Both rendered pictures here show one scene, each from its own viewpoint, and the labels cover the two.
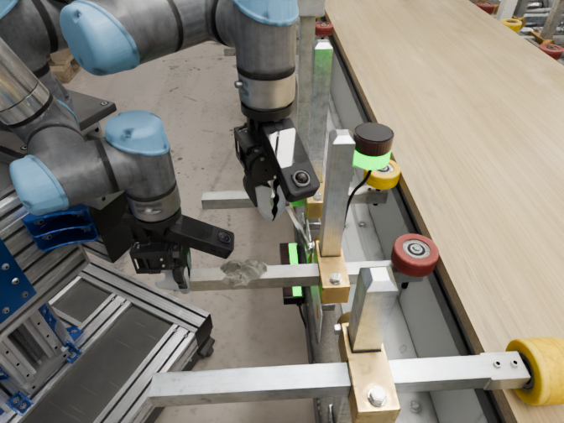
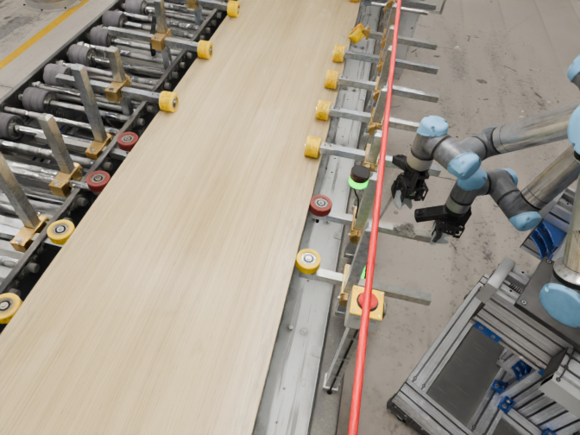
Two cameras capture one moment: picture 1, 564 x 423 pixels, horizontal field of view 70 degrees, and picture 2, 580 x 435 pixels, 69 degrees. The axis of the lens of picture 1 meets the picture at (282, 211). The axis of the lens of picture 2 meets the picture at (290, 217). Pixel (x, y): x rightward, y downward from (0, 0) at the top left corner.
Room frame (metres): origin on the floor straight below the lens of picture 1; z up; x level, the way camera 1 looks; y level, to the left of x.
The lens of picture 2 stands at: (1.53, -0.17, 2.02)
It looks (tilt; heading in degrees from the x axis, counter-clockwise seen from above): 50 degrees down; 190
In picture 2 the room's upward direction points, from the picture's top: 7 degrees clockwise
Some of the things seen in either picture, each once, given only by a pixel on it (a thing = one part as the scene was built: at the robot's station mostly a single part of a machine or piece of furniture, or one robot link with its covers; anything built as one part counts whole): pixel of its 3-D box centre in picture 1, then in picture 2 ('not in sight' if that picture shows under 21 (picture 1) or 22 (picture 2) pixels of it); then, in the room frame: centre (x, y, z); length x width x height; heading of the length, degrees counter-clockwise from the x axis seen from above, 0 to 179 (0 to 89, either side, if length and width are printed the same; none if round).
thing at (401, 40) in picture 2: not in sight; (402, 40); (-0.76, -0.08, 0.95); 0.36 x 0.03 x 0.03; 93
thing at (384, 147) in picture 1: (373, 138); (360, 173); (0.53, -0.14, 1.11); 0.06 x 0.06 x 0.02
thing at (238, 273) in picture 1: (242, 268); (406, 227); (0.48, 0.07, 0.87); 0.09 x 0.07 x 0.02; 93
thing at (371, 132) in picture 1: (363, 188); (354, 194); (0.53, -0.14, 1.02); 0.06 x 0.06 x 0.22; 3
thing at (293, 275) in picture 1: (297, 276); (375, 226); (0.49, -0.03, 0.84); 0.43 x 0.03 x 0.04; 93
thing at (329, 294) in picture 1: (331, 266); (357, 225); (0.51, -0.10, 0.85); 0.13 x 0.06 x 0.05; 3
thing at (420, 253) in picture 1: (409, 267); (318, 211); (0.50, -0.24, 0.85); 0.08 x 0.08 x 0.11
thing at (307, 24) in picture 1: (304, 99); (343, 356); (1.04, -0.06, 0.93); 0.05 x 0.04 x 0.45; 3
